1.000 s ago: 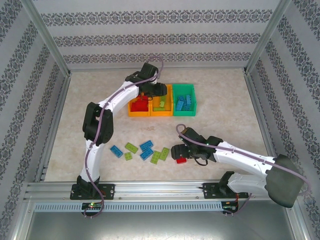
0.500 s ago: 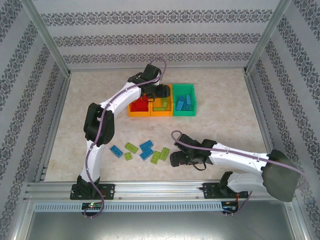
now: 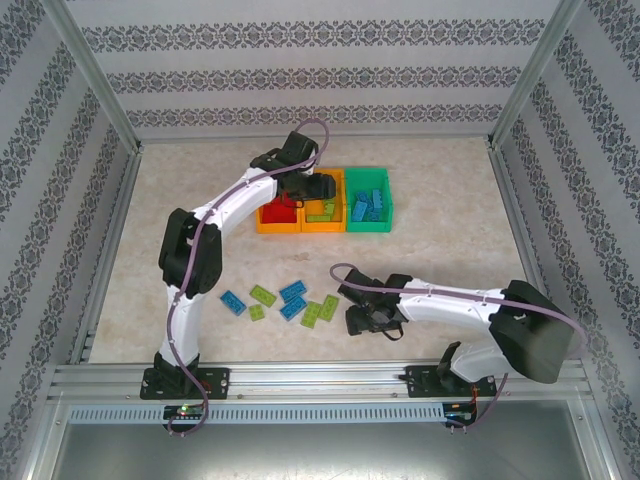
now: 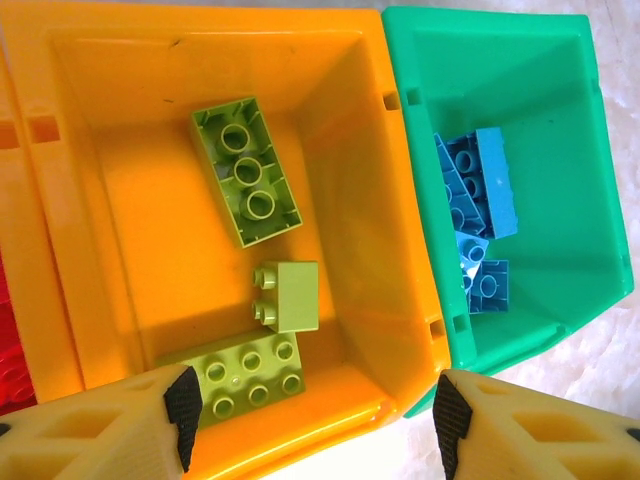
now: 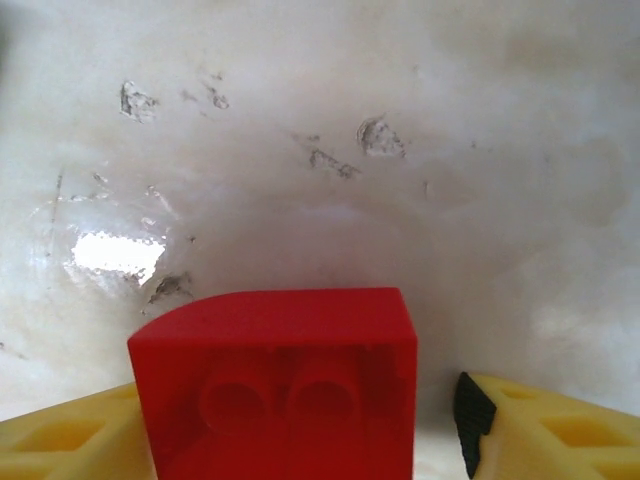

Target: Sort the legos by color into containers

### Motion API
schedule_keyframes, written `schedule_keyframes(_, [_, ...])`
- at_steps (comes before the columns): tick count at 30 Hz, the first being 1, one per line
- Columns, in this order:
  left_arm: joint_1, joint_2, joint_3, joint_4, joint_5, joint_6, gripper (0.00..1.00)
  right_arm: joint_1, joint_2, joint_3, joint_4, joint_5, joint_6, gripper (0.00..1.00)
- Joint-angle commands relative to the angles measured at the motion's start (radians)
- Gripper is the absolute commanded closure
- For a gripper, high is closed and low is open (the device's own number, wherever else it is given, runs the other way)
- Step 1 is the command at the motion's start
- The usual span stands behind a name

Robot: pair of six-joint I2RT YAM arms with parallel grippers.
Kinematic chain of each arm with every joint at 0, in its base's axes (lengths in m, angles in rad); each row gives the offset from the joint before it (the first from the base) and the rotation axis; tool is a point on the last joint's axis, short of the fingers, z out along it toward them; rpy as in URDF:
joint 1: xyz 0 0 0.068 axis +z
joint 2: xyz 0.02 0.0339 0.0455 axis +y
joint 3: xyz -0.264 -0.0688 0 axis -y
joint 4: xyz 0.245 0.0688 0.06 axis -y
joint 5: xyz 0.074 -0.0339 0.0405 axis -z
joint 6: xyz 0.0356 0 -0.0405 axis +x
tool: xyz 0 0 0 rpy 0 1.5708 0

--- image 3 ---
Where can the red lego brick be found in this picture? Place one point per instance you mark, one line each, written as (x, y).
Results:
(270, 216)
(276, 205)
(289, 214)

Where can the blue lego brick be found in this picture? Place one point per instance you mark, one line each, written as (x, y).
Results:
(361, 196)
(293, 307)
(232, 302)
(378, 199)
(359, 212)
(375, 215)
(293, 290)

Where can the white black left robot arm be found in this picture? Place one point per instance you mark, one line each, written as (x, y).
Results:
(235, 200)

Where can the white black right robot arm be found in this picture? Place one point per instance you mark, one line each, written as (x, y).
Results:
(450, 310)

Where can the orange plastic storage bin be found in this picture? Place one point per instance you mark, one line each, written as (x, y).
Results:
(322, 227)
(277, 227)

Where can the green plastic storage bin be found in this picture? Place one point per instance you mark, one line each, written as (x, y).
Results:
(367, 227)

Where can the small lime green lego brick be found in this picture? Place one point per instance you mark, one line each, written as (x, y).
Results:
(257, 312)

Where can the small controller circuit board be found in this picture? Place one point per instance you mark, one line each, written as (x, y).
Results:
(182, 411)
(457, 411)

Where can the grey sheet metal panel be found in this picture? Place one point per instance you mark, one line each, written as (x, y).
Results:
(320, 455)

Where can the aluminium horizontal frame beam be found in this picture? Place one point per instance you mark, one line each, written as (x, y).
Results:
(310, 139)

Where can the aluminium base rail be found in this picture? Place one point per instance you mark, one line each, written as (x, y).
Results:
(310, 380)

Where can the aluminium side frame rail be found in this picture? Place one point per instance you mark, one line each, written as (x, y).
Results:
(122, 200)
(510, 200)

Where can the aluminium frame corner post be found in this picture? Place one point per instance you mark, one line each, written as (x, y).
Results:
(90, 70)
(535, 70)

